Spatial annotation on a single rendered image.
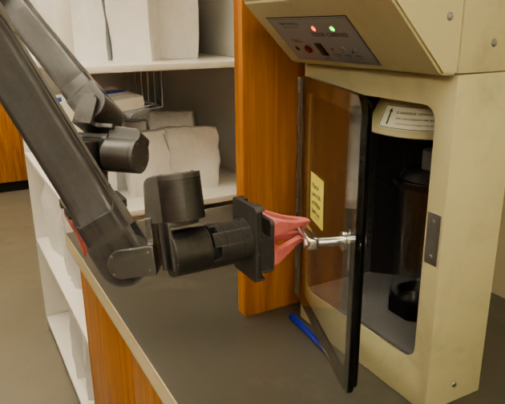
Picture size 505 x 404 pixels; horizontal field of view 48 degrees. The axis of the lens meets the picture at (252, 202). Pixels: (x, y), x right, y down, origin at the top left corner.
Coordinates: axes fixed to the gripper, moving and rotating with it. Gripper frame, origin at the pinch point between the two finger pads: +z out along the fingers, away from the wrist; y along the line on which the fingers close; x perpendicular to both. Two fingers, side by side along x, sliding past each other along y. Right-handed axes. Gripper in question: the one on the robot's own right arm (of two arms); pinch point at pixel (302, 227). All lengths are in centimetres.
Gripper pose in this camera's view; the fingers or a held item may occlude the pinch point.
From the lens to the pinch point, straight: 78.0
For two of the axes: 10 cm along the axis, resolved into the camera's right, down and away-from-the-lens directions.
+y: -0.1, -9.5, -3.0
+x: -4.8, -2.6, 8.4
